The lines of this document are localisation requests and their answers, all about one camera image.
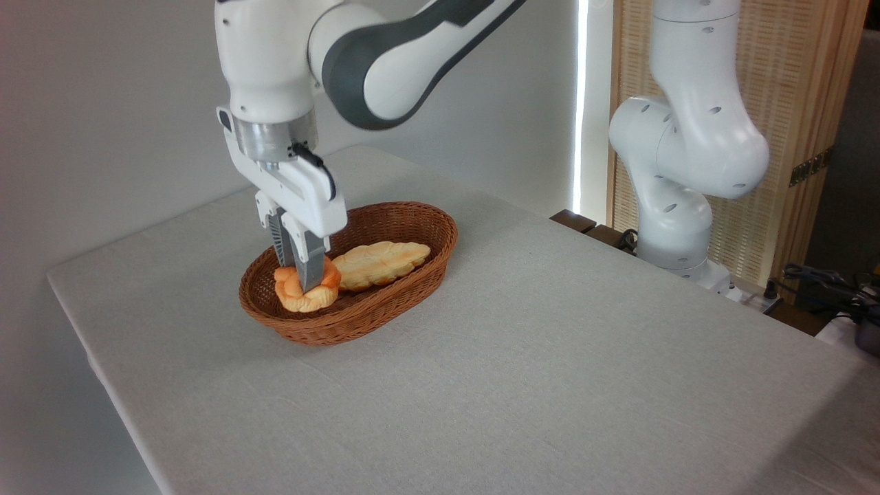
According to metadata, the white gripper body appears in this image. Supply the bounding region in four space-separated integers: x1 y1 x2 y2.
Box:
217 107 349 239

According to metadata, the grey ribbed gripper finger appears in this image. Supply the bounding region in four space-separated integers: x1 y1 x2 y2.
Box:
255 192 296 270
279 212 330 294

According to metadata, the round orange knot bread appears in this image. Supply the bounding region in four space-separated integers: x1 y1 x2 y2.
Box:
274 257 342 314

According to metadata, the long pale braided bread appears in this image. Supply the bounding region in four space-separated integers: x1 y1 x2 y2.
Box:
331 241 432 292

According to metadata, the brown wicker oval basket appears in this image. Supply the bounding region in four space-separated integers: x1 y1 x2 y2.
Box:
239 201 459 347

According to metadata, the grey linen tablecloth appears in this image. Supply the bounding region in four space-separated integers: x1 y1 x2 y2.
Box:
47 146 880 495

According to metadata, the dark wooden robot stand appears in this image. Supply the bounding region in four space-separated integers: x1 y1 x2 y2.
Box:
549 209 827 337

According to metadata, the white power strip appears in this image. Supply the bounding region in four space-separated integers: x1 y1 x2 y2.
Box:
727 285 784 315

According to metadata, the wooden slatted folding screen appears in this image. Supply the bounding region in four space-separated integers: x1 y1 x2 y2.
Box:
607 0 871 305

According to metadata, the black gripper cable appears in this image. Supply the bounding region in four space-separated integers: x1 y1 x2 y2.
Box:
291 142 338 202

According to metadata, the black cable bundle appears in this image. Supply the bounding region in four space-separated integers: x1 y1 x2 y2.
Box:
782 263 880 325

